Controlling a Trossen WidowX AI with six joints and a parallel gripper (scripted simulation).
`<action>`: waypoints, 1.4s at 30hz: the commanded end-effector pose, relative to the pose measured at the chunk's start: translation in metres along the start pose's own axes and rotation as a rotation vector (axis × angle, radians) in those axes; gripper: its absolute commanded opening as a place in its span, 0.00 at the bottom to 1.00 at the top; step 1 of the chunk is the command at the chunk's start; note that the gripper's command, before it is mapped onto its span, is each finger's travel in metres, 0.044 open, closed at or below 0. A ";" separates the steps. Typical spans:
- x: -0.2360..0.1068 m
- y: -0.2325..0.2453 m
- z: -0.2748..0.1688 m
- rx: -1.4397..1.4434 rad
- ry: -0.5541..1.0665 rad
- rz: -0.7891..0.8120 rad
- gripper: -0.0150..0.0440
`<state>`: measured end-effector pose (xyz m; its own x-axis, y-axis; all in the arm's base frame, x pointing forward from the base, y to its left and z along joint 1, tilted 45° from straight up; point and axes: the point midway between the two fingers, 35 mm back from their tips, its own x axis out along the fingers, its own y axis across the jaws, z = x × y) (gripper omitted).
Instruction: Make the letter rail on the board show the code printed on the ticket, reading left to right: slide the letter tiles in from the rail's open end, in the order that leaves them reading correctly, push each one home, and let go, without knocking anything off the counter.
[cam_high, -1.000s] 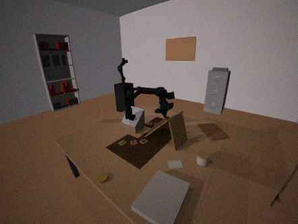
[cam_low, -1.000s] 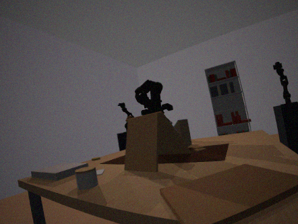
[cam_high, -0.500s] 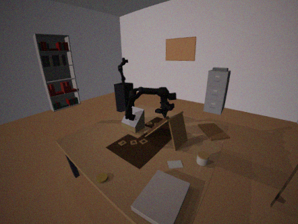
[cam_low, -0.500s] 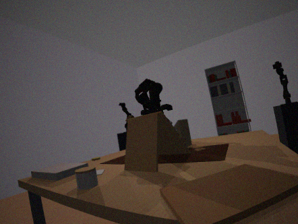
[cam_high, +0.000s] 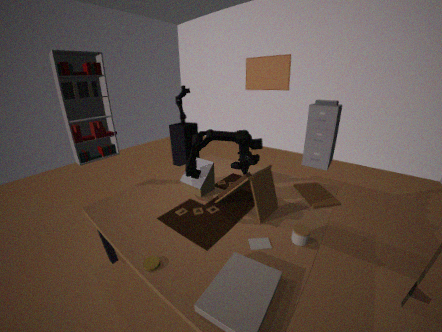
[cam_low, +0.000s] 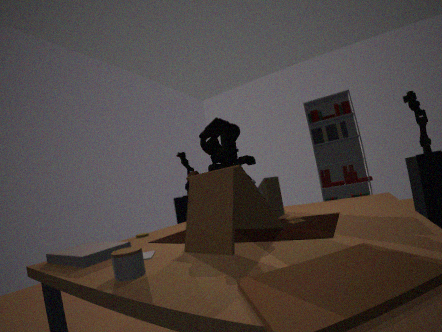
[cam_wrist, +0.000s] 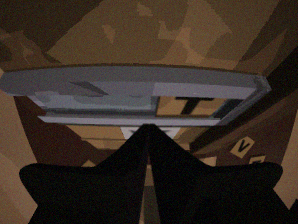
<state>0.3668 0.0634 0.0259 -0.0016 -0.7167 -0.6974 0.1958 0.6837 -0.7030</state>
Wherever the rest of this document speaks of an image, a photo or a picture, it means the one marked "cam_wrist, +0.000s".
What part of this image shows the white paper label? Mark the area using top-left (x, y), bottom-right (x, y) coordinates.
top-left (121, 128), bottom-right (181, 139)

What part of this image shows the tan letter tile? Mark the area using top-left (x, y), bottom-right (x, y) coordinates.
top-left (154, 96), bottom-right (227, 119)
top-left (82, 160), bottom-right (97, 168)
top-left (229, 136), bottom-right (255, 159)
top-left (249, 156), bottom-right (265, 165)

